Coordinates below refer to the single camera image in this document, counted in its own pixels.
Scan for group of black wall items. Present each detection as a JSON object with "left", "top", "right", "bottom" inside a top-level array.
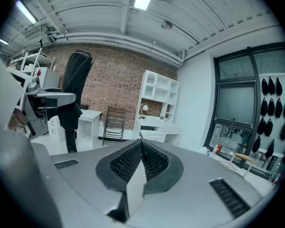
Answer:
[{"left": 251, "top": 76, "right": 285, "bottom": 162}]

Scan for light wooden chair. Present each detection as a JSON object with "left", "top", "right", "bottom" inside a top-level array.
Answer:
[{"left": 227, "top": 152, "right": 256, "bottom": 178}]

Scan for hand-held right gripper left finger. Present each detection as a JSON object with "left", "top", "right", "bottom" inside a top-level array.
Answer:
[{"left": 95, "top": 139, "right": 143, "bottom": 195}]

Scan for white open side cabinet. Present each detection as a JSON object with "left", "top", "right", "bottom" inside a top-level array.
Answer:
[{"left": 76, "top": 109, "right": 103, "bottom": 152}]

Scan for dark framed window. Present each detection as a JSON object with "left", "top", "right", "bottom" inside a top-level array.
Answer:
[{"left": 203, "top": 41, "right": 285, "bottom": 175}]

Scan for black wire rack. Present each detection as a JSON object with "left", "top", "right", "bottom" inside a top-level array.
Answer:
[{"left": 102, "top": 105, "right": 127, "bottom": 147}]

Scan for white drawer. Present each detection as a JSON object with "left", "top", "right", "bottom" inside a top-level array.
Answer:
[{"left": 141, "top": 130, "right": 166, "bottom": 143}]

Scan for white metal shelf rack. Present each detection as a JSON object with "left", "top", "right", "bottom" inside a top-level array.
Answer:
[{"left": 9, "top": 47, "right": 57, "bottom": 81}]

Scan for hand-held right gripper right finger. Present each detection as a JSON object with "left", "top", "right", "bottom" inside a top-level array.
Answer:
[{"left": 141, "top": 139, "right": 184, "bottom": 196}]

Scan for white shelf hutch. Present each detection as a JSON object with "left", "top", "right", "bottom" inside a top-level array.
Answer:
[{"left": 139, "top": 69, "right": 181, "bottom": 126}]

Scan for white filing drawer cabinet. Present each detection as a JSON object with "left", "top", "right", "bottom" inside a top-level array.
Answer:
[{"left": 47, "top": 114, "right": 65, "bottom": 143}]

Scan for grey ceiling pipes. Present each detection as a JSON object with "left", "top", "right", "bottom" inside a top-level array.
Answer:
[{"left": 47, "top": 31, "right": 186, "bottom": 67}]

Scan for gold arc globe lamp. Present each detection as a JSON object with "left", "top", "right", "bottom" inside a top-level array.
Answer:
[{"left": 138, "top": 102, "right": 150, "bottom": 121}]

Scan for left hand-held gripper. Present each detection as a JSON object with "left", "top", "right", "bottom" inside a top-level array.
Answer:
[{"left": 6, "top": 66, "right": 76, "bottom": 139}]

